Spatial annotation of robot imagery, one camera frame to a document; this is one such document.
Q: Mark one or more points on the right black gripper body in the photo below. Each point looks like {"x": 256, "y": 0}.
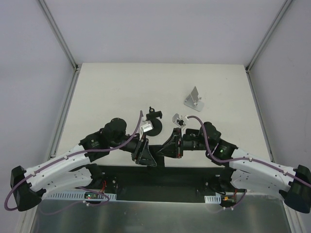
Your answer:
{"x": 178, "y": 144}

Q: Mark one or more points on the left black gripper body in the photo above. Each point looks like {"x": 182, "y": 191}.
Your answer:
{"x": 140, "y": 150}

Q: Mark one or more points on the black round-base phone stand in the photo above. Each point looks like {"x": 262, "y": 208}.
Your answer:
{"x": 155, "y": 117}

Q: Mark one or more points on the black smartphone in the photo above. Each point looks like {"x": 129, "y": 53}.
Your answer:
{"x": 156, "y": 153}

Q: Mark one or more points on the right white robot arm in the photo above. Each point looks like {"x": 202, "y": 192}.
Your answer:
{"x": 243, "y": 170}

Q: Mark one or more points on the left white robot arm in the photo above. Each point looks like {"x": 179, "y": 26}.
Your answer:
{"x": 75, "y": 168}

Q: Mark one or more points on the silver folding phone stand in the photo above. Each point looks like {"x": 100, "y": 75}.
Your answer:
{"x": 193, "y": 100}

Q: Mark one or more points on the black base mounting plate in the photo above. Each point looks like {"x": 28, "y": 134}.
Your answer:
{"x": 163, "y": 184}

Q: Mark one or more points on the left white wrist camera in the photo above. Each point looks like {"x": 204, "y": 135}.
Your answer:
{"x": 145, "y": 127}

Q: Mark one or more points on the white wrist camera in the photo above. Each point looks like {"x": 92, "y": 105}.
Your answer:
{"x": 145, "y": 127}
{"x": 180, "y": 120}

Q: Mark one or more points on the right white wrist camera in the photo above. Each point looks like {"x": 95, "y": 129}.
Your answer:
{"x": 180, "y": 120}

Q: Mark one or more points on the right white cable duct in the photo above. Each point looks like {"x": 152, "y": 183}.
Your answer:
{"x": 213, "y": 199}

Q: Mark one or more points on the white cable duct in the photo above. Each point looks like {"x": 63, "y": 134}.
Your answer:
{"x": 81, "y": 195}
{"x": 213, "y": 199}

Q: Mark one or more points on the left white cable duct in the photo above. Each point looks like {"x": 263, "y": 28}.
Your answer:
{"x": 81, "y": 195}

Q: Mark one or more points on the left aluminium frame post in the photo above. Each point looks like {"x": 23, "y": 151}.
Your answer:
{"x": 57, "y": 33}

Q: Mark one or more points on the aluminium frame post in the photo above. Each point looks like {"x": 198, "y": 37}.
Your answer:
{"x": 57, "y": 33}
{"x": 270, "y": 31}

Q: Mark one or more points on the right aluminium frame post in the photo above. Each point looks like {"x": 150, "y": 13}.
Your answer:
{"x": 270, "y": 31}

